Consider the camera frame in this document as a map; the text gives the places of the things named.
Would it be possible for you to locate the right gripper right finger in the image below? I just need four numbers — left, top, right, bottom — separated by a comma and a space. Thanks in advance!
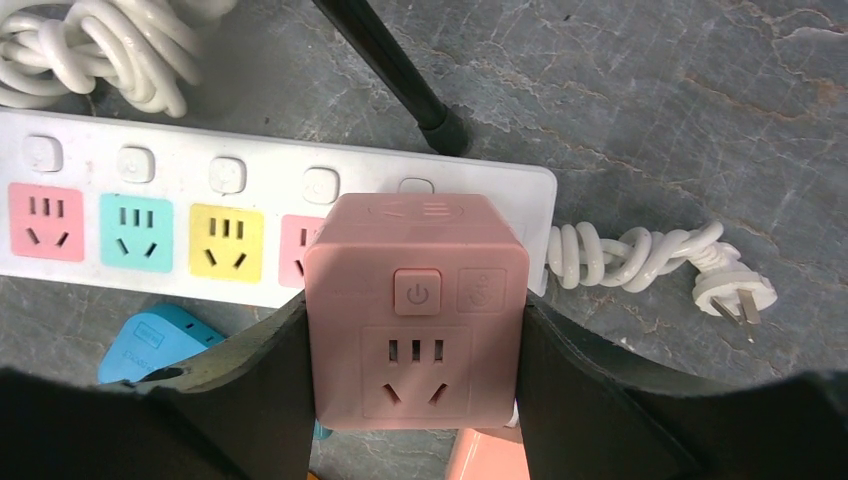
517, 295, 847, 479

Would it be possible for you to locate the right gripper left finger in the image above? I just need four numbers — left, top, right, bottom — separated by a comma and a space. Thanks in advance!
1, 296, 315, 479

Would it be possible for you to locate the pink cube socket adapter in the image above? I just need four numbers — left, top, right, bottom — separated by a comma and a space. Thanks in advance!
304, 193, 530, 431

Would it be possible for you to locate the white multicolour power strip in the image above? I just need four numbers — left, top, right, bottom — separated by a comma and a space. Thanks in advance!
1, 109, 557, 308

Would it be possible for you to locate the blue plug adapter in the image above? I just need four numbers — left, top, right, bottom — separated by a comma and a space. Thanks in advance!
97, 303, 225, 384

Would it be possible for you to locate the small pink charger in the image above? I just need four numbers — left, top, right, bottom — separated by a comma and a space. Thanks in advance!
445, 427, 530, 480

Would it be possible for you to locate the black perforated music stand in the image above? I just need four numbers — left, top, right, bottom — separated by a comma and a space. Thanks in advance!
314, 0, 470, 156

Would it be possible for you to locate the white twisted cord with plug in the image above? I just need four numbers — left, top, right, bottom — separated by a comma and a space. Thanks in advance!
546, 220, 778, 344

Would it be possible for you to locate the white knotted strip cord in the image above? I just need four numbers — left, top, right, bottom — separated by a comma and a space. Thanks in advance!
0, 0, 236, 119

